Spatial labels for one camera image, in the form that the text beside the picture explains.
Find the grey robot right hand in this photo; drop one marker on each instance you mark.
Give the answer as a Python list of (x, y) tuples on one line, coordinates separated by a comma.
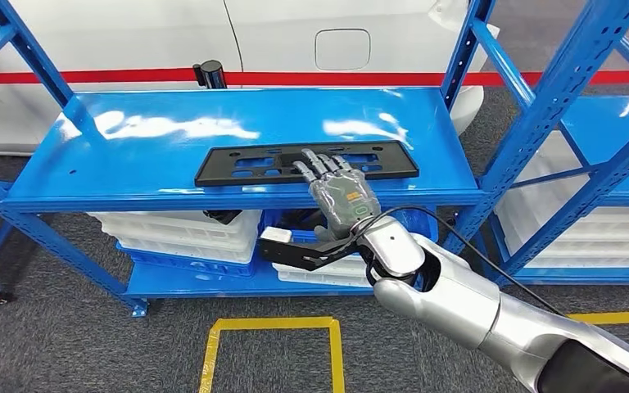
[(347, 201)]

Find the black plastic panel part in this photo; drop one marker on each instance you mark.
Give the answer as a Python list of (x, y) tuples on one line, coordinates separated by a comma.
[(227, 176)]

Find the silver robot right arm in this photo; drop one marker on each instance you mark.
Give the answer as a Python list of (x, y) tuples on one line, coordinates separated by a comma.
[(455, 304)]

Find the black car part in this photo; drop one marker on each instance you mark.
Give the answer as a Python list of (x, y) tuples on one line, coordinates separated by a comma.
[(298, 219), (222, 216)]

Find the blue metal shelf rack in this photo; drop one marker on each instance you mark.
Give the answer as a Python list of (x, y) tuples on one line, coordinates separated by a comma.
[(293, 108), (607, 141)]

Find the blue plastic crate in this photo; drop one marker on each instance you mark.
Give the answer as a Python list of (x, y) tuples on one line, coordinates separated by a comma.
[(412, 225)]

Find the yellow floor tape square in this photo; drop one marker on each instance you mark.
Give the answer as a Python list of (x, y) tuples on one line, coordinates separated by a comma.
[(271, 324), (618, 317)]

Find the white car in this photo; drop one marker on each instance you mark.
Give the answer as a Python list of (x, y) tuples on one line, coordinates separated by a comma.
[(130, 32)]

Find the black camera bracket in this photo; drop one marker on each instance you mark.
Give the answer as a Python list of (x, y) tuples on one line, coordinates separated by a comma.
[(303, 255)]

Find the black barrier post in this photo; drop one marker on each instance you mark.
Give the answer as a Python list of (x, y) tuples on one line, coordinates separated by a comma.
[(211, 73)]

